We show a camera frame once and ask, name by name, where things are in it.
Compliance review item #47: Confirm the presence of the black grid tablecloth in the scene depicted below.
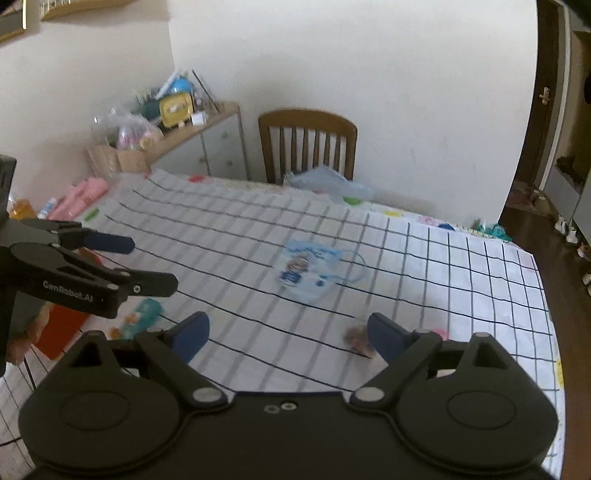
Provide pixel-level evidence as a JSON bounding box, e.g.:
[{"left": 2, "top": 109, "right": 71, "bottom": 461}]
[{"left": 0, "top": 168, "right": 555, "bottom": 462}]

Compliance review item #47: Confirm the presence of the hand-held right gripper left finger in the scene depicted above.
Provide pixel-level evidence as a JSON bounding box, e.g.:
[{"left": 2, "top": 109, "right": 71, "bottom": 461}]
[{"left": 65, "top": 311, "right": 230, "bottom": 409}]

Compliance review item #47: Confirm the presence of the dark wooden door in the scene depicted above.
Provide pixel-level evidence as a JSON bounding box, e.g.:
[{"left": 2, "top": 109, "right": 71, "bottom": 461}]
[{"left": 501, "top": 0, "right": 573, "bottom": 217}]

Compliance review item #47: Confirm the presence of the blue printed face mask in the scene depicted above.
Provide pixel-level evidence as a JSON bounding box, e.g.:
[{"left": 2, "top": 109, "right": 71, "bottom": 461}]
[{"left": 276, "top": 239, "right": 369, "bottom": 304}]

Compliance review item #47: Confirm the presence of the person's left hand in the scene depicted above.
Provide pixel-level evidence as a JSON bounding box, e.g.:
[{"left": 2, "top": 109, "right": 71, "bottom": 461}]
[{"left": 7, "top": 307, "right": 51, "bottom": 365}]

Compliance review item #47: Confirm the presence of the thin black rod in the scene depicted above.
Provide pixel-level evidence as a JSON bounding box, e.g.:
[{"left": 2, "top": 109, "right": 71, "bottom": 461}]
[{"left": 191, "top": 69, "right": 221, "bottom": 114}]

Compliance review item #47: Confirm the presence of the teal packet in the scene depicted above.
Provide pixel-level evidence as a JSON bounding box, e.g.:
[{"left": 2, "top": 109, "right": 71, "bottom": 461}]
[{"left": 115, "top": 298, "right": 163, "bottom": 340}]

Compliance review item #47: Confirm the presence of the white grid tablecloth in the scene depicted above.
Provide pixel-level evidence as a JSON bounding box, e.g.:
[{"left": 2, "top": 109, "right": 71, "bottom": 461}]
[{"left": 0, "top": 171, "right": 568, "bottom": 480}]

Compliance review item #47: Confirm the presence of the teal crumpled cloth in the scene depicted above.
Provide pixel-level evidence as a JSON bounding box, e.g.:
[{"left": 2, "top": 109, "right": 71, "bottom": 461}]
[{"left": 478, "top": 223, "right": 514, "bottom": 244}]

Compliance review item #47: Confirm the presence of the wooden chair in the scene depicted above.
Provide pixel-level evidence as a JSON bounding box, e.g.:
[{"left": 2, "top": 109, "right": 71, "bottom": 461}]
[{"left": 257, "top": 108, "right": 358, "bottom": 185}]

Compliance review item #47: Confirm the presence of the cardboard box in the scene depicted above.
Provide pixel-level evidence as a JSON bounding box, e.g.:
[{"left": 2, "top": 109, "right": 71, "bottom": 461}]
[{"left": 87, "top": 144, "right": 151, "bottom": 175}]

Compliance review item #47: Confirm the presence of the dark green container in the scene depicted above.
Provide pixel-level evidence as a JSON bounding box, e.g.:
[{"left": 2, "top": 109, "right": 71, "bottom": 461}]
[{"left": 137, "top": 99, "right": 162, "bottom": 126}]

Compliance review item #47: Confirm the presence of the orange-red packet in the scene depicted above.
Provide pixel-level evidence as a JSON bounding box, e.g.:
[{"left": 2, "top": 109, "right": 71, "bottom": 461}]
[{"left": 36, "top": 302, "right": 90, "bottom": 360}]

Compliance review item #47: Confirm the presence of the wooden sideboard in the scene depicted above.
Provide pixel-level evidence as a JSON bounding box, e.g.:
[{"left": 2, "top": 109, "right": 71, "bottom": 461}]
[{"left": 85, "top": 102, "right": 250, "bottom": 181}]

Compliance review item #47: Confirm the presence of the pink soft pack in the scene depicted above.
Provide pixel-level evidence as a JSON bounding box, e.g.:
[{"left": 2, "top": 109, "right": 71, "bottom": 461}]
[{"left": 47, "top": 178, "right": 110, "bottom": 221}]

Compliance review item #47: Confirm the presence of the gold picture frame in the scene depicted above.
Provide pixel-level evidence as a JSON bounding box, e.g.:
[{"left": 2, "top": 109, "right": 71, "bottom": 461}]
[{"left": 39, "top": 0, "right": 134, "bottom": 21}]

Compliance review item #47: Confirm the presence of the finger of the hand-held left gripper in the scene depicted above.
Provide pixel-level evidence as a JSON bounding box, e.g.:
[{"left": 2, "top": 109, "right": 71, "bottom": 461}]
[
  {"left": 9, "top": 242, "right": 178, "bottom": 319},
  {"left": 7, "top": 219, "right": 136, "bottom": 256}
]

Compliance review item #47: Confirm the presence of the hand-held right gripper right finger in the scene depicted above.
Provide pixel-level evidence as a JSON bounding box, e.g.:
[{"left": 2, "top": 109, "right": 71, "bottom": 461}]
[{"left": 350, "top": 312, "right": 515, "bottom": 408}]

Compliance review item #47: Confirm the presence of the crumpled clear plastic bag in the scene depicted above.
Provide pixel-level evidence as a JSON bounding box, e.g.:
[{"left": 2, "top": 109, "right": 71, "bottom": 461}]
[{"left": 283, "top": 165, "right": 374, "bottom": 204}]

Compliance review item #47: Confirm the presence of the small brown candy wrapper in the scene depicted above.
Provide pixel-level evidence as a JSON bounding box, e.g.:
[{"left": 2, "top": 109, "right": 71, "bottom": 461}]
[{"left": 343, "top": 324, "right": 376, "bottom": 357}]

